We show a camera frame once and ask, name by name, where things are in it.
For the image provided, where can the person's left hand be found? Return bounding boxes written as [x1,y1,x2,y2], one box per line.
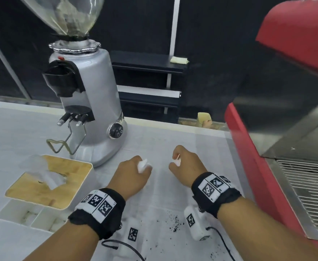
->
[106,156,152,201]

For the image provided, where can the person's right hand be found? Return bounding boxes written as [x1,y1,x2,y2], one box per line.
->
[169,145,208,188]

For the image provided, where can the white tissue piece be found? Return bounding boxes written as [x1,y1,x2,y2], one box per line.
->
[137,159,152,173]

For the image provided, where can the person's right forearm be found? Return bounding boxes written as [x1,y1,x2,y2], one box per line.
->
[218,198,318,261]

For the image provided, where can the person's left forearm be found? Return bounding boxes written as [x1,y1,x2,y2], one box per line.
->
[23,222,100,261]

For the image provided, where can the black wristband with square markers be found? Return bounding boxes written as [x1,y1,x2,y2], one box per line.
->
[68,188,126,240]
[191,172,242,218]

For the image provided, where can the spilled coffee grounds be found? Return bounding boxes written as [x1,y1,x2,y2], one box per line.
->
[148,210,182,249]

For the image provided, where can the yellow sponge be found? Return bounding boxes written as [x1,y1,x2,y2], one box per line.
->
[197,112,213,128]

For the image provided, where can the black shelf unit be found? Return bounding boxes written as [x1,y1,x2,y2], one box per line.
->
[110,50,189,124]

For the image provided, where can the silver coffee grinder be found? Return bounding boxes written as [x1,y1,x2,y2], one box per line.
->
[42,39,127,168]

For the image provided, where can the white tissue box wooden lid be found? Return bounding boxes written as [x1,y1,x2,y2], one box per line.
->
[0,154,97,233]

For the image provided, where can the white tissue sheet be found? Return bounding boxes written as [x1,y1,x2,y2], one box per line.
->
[19,155,67,190]

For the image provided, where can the yellow cloth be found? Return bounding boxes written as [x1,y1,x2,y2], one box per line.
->
[170,56,189,65]

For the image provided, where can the metal drip tray grate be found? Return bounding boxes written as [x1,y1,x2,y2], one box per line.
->
[275,159,318,242]

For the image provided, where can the red espresso machine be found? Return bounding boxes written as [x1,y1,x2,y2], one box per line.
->
[224,0,318,254]

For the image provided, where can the grey diagonal metal bar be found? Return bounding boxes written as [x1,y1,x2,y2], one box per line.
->
[0,24,30,100]

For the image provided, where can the clear glass bean hopper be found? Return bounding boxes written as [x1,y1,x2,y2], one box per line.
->
[18,0,106,39]

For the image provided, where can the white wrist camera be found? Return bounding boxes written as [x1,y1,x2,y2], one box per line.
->
[118,217,141,259]
[184,205,213,241]

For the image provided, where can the black camera cable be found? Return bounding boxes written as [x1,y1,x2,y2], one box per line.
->
[102,240,146,261]
[206,227,236,261]

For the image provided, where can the white vertical post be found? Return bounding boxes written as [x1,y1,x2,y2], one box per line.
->
[166,0,181,115]

